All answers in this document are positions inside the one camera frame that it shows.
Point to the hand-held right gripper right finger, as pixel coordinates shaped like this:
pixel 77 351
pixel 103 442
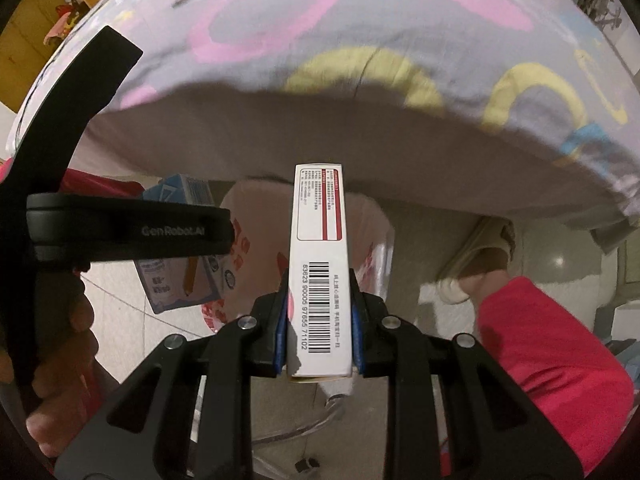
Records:
pixel 357 330

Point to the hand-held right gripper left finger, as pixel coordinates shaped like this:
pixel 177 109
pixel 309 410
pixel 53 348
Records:
pixel 280 327

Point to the blue milk carton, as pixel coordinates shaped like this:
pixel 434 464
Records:
pixel 175 187

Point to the white barcode carton box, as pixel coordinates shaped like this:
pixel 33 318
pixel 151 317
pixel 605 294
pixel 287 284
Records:
pixel 320 270

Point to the white red-print plastic bag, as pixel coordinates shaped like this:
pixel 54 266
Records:
pixel 260 245

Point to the person's left hand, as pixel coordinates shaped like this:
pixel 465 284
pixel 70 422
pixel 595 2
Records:
pixel 60 385

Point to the person's left red trouser leg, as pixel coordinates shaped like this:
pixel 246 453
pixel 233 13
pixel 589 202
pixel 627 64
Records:
pixel 100 185

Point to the person's red trouser leg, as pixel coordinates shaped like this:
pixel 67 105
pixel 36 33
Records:
pixel 100 185
pixel 550 370

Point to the beige slipper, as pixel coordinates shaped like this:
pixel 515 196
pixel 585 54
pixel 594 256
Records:
pixel 482 240

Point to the person's right red trouser leg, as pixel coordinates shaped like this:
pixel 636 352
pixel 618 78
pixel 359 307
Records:
pixel 550 370

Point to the yellow wooden cabinet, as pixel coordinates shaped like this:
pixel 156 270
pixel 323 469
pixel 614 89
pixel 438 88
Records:
pixel 25 30

